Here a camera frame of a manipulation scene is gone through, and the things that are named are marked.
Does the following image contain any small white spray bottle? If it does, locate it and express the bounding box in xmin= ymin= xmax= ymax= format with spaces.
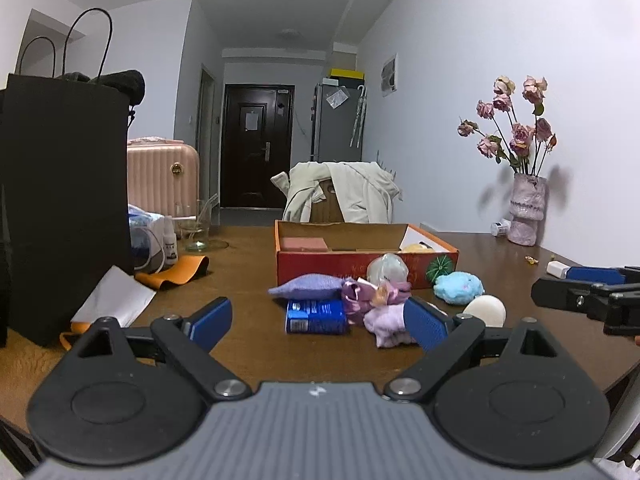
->
xmin=162 ymin=215 xmax=179 ymax=266

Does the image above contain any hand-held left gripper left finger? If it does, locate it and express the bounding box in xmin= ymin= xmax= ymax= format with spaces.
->
xmin=60 ymin=296 xmax=253 ymax=402

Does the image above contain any blue plush toy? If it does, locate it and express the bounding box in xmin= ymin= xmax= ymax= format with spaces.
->
xmin=433 ymin=271 xmax=486 ymax=305

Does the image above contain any glass jar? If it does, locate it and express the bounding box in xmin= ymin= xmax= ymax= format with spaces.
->
xmin=175 ymin=199 xmax=221 ymax=253

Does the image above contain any pink suitcase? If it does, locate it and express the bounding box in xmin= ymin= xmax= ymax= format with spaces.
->
xmin=126 ymin=136 xmax=201 ymax=216

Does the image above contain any lavender knit pouch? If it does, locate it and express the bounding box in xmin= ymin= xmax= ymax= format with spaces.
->
xmin=267 ymin=273 xmax=351 ymax=302

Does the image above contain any white folded umbrella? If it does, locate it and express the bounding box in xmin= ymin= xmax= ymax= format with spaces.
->
xmin=350 ymin=85 xmax=368 ymax=148

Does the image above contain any dried rose bouquet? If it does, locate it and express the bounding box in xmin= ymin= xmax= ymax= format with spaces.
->
xmin=456 ymin=75 xmax=558 ymax=177

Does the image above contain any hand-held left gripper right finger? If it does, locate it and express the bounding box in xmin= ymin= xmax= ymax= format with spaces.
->
xmin=383 ymin=297 xmax=567 ymax=404

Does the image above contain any grey refrigerator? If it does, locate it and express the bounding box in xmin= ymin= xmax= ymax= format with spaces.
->
xmin=311 ymin=83 xmax=365 ymax=163

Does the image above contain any light purple sock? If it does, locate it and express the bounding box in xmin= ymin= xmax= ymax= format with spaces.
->
xmin=363 ymin=304 xmax=418 ymax=348

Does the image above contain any orange cardboard box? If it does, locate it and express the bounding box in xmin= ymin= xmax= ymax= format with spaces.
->
xmin=273 ymin=219 xmax=460 ymax=291

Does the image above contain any white round sponge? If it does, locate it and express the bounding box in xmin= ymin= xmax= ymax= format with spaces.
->
xmin=462 ymin=294 xmax=507 ymax=328

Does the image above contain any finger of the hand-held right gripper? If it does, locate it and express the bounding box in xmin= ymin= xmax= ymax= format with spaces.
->
xmin=531 ymin=276 xmax=601 ymax=317
xmin=565 ymin=265 xmax=628 ymax=287

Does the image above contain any beige coat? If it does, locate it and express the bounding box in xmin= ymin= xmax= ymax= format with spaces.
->
xmin=271 ymin=161 xmax=403 ymax=224

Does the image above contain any orange elastic band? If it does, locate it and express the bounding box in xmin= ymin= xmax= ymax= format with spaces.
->
xmin=59 ymin=255 xmax=211 ymax=350

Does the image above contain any dark entrance door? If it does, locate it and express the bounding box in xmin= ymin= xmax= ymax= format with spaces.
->
xmin=220 ymin=83 xmax=296 ymax=209

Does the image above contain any black paper bag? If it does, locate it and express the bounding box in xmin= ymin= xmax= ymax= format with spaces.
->
xmin=0 ymin=7 xmax=136 ymax=348

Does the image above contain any wall poster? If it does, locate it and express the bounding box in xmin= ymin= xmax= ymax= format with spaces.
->
xmin=381 ymin=53 xmax=399 ymax=97

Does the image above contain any wooden chair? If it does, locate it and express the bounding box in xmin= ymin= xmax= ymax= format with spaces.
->
xmin=310 ymin=180 xmax=347 ymax=224

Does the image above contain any blue tissue pack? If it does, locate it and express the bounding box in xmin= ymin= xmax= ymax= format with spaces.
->
xmin=285 ymin=299 xmax=351 ymax=336

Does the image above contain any white paper sheet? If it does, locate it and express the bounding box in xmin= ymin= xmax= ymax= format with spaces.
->
xmin=70 ymin=265 xmax=157 ymax=328

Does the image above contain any pink pad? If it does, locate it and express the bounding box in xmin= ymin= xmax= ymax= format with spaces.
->
xmin=280 ymin=236 xmax=331 ymax=252

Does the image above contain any purple satin scrunchie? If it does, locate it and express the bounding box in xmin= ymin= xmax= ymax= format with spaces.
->
xmin=341 ymin=277 xmax=413 ymax=326

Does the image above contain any pink ceramic vase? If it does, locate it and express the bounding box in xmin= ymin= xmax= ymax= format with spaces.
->
xmin=507 ymin=172 xmax=550 ymax=247

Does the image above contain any grey interior door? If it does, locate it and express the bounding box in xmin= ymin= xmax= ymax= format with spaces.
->
xmin=197 ymin=64 xmax=221 ymax=207

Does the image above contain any grey white soft ball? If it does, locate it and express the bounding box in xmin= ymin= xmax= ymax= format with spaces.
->
xmin=366 ymin=253 xmax=410 ymax=286

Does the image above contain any dark cloth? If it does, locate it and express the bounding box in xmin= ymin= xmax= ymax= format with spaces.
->
xmin=55 ymin=69 xmax=146 ymax=107

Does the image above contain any blue white plastic pack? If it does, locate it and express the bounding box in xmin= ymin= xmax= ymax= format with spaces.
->
xmin=127 ymin=204 xmax=166 ymax=271

